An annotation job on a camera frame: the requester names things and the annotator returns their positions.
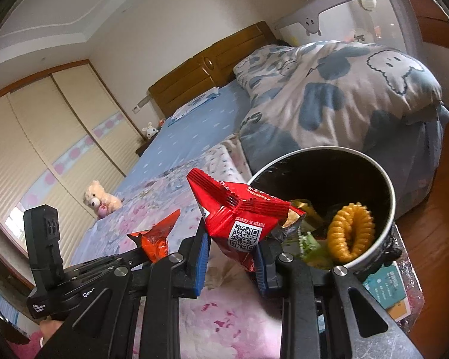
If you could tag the beige teddy bear plush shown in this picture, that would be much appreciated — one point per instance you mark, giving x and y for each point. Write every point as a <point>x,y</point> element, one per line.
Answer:
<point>97,198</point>

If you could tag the bed with blue sheet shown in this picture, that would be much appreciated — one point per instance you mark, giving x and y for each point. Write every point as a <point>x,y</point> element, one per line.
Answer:
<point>194,127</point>

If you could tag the brown wooden cabinet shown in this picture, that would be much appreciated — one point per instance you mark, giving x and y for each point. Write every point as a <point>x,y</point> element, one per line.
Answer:
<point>430,18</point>

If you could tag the white mesh bed rail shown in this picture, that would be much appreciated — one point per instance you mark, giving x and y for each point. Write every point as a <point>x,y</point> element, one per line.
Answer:
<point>295,26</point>

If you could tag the white round ornament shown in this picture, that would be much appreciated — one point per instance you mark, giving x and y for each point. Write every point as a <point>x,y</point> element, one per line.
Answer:
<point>367,2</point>

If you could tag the white bin with black bag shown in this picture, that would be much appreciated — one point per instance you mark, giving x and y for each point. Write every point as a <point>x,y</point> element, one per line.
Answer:
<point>344,172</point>

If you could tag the wooden headboard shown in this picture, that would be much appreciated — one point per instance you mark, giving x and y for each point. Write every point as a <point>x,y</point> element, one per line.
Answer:
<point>194,71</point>

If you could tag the cloud print quilt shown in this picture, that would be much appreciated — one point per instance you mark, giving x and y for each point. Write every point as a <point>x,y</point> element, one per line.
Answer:
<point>321,89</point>

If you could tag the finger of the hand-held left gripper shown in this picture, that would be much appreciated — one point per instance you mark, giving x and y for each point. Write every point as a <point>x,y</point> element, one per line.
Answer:
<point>134,258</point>

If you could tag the cream sliding door wardrobe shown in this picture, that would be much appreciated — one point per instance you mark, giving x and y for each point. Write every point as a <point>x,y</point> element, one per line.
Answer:
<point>41,138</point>

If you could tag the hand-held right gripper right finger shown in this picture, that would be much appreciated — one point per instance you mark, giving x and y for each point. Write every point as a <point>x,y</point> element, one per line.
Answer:
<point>260,273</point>

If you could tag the person's left hand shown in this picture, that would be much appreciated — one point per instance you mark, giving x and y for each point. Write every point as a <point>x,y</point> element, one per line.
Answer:
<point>50,330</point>

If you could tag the dark wooden nightstand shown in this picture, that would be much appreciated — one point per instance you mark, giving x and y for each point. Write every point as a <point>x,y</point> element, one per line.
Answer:
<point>145,146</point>

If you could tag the orange red wrapper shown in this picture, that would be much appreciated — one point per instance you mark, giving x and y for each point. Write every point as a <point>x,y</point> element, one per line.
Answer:
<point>157,239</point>

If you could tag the teal booklet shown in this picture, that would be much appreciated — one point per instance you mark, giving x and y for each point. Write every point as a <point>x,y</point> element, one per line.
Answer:
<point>381,288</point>

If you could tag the blue pillow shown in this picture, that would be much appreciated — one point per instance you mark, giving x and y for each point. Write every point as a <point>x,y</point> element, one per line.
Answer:
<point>194,104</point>

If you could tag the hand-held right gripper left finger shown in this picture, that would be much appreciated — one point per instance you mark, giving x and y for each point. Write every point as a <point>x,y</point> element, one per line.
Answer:
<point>200,265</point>

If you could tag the white rabbit plush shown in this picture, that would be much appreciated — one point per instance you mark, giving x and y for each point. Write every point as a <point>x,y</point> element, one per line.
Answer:
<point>149,130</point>

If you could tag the red snack packet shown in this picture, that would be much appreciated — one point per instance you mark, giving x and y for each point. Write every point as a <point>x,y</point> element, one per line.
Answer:
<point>224,209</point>

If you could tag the white dotted blanket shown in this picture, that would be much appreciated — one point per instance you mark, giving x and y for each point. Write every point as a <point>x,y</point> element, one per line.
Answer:
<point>228,160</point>

